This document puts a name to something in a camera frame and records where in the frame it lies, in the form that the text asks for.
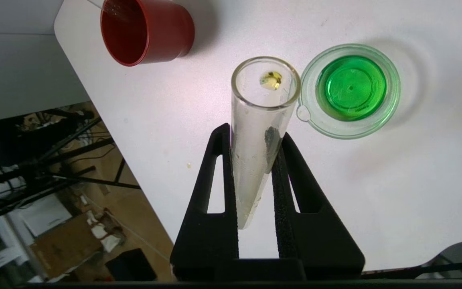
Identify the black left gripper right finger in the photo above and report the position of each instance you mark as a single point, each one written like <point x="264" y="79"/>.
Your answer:
<point x="323" y="245"/>

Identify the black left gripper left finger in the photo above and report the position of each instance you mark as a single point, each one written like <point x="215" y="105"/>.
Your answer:
<point x="199" y="241"/>

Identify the yellow pigment glass test tube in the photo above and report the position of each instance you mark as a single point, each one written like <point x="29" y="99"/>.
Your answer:
<point x="255" y="160"/>

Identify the black box on floor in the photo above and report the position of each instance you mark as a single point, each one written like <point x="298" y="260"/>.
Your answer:
<point x="130" y="267"/>

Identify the brown cardboard box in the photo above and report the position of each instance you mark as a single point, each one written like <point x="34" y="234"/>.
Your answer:
<point x="66" y="249"/>

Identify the white flat board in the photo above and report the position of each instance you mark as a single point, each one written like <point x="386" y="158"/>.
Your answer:
<point x="46" y="214"/>

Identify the clear glass dish with spout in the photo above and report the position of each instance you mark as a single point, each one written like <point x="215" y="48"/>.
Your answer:
<point x="351" y="88"/>

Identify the black metal stand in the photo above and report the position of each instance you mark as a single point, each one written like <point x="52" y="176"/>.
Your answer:
<point x="14" y="176"/>

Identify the dark red plastic cup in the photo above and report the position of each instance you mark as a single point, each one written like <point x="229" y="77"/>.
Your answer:
<point x="167" y="36"/>

